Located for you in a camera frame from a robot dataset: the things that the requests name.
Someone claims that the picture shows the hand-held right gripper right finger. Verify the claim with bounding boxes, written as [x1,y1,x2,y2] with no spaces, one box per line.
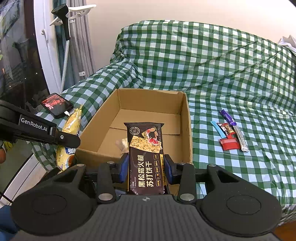
[165,153,242,205]

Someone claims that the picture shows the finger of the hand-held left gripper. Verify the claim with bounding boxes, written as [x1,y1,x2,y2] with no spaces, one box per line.
[55,129,81,149]

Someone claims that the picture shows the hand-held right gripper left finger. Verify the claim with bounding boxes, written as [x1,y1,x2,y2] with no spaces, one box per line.
[50,153,130,205]

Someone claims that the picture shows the yellow snack bag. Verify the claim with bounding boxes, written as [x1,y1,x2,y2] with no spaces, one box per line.
[55,104,84,172]

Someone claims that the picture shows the dark brown cracker packet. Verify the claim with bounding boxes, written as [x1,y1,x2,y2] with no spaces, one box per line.
[123,122,166,195]

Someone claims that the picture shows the blue stick packet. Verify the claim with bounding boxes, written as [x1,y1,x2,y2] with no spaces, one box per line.
[210,120,226,139]

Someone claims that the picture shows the red snack packet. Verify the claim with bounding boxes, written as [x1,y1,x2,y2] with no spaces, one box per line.
[219,137,241,151]

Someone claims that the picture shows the cardboard box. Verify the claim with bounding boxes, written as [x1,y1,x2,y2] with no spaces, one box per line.
[75,88,206,198]

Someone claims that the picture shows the silver snack bar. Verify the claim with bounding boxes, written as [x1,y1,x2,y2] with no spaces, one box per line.
[232,125,249,153]

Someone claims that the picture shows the purple snack bar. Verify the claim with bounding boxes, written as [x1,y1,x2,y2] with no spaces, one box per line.
[219,109,237,127]

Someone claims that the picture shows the clear plastic wrapper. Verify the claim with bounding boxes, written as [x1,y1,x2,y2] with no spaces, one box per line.
[115,138,129,158]

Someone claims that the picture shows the black smartphone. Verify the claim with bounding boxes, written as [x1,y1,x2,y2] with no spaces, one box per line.
[40,93,74,119]

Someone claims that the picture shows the white framed glass door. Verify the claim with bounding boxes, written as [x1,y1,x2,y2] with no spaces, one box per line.
[0,0,62,112]

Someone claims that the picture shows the small brown candy packet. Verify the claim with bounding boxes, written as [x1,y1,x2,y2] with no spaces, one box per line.
[217,123,235,137]

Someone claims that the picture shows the green checked blanket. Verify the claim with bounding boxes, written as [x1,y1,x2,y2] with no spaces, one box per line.
[30,20,296,229]

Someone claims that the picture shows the white plastic hanger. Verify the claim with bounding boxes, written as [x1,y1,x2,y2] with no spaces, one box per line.
[50,5,97,26]

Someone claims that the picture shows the white plastic bag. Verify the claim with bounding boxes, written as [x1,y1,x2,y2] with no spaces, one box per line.
[277,35,296,52]

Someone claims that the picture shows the garment steamer with braided hose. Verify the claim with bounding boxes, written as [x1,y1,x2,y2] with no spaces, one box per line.
[51,5,71,94]

